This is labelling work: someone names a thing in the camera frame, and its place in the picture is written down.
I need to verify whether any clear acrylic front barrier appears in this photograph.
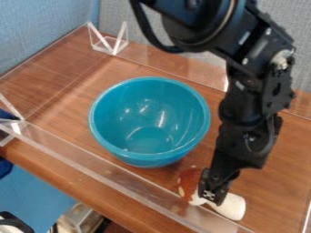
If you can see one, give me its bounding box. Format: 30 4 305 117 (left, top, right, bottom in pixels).
6 121 253 233

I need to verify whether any brown and white toy mushroom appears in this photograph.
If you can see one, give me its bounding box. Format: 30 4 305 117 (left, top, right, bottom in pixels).
177 167 246 221

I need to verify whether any clear acrylic corner bracket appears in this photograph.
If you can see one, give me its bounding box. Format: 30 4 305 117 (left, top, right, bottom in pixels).
86 22 128 56

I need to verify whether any clear box under table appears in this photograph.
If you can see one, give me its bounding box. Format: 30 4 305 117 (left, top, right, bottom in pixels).
47 203 102 233

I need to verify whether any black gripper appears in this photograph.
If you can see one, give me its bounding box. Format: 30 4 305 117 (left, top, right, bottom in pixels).
197 115 282 206

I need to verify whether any blue ceramic bowl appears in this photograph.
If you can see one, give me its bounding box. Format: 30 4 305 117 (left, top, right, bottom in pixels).
88 76 210 168

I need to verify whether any blue cloth object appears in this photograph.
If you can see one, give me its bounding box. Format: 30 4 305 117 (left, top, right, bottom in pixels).
0 108 19 179

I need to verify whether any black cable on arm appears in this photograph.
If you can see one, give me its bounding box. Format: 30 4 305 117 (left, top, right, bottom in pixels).
241 121 284 158

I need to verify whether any clear acrylic back barrier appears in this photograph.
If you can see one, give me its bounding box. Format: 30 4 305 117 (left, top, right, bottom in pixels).
86 20 311 121

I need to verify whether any clear acrylic left bracket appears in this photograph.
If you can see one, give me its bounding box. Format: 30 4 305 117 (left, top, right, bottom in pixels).
0 93 25 147

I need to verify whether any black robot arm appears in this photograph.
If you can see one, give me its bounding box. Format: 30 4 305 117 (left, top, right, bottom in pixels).
128 0 294 205

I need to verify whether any clear acrylic barrier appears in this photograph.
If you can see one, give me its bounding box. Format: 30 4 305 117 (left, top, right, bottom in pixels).
6 121 253 233
86 20 311 121

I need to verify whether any black object bottom left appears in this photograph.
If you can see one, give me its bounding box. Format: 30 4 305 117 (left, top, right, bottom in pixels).
0 211 33 233

